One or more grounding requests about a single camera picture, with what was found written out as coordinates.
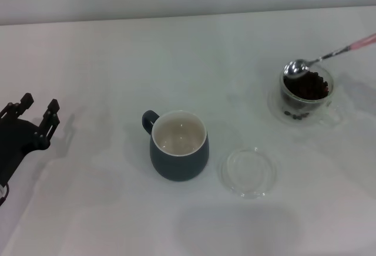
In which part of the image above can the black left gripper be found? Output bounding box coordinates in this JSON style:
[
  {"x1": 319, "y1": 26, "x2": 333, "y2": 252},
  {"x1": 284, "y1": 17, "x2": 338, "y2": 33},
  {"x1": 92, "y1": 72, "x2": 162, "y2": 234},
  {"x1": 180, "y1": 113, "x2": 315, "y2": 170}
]
[{"x1": 0, "y1": 93, "x2": 61, "y2": 186}]

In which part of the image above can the dark blue-grey ceramic mug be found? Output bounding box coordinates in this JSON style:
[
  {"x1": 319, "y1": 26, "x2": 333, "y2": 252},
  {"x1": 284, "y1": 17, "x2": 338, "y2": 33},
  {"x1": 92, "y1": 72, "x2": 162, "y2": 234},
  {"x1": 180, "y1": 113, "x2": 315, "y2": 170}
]
[{"x1": 142, "y1": 109, "x2": 211, "y2": 182}]

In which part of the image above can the pink-handled metal spoon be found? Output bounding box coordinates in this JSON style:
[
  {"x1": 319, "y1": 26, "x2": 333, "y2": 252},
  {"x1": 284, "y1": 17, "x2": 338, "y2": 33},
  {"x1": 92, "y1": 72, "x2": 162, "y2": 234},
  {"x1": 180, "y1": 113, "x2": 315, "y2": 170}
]
[{"x1": 283, "y1": 32, "x2": 376, "y2": 80}]

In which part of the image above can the glass saucer with beans cup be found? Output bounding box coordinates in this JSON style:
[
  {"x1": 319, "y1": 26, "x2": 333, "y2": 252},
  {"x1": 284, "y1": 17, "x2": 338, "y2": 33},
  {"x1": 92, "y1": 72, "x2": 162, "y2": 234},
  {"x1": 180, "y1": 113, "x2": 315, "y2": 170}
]
[{"x1": 266, "y1": 75, "x2": 335, "y2": 127}]

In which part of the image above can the coffee beans pile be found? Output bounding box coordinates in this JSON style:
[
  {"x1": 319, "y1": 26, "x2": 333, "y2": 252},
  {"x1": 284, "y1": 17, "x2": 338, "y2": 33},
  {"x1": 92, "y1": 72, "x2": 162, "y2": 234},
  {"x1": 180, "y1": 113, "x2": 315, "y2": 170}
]
[{"x1": 280, "y1": 70, "x2": 330, "y2": 121}]

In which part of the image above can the double-walled glass cup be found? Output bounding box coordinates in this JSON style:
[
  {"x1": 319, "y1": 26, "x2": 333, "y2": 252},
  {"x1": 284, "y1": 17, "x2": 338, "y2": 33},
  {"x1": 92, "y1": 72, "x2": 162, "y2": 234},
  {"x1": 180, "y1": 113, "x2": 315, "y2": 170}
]
[{"x1": 278, "y1": 61, "x2": 345, "y2": 126}]

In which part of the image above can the small clear glass dish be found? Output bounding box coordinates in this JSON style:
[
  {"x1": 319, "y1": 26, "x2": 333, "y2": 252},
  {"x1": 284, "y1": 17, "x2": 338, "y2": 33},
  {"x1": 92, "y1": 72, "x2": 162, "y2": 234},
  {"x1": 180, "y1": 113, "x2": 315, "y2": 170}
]
[{"x1": 219, "y1": 147, "x2": 278, "y2": 200}]

